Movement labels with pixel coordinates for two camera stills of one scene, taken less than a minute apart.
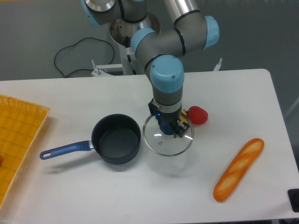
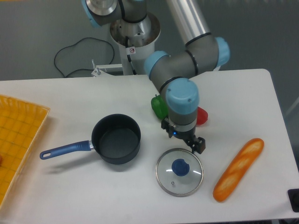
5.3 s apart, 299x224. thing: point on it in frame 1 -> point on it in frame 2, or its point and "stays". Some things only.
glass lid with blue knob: x=165 y=145 -> x=179 y=172
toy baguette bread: x=240 y=165 stays
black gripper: x=174 y=117 -> x=188 y=136
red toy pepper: x=197 y=115 stays
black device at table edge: x=293 y=196 stays
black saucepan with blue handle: x=116 y=139 stays
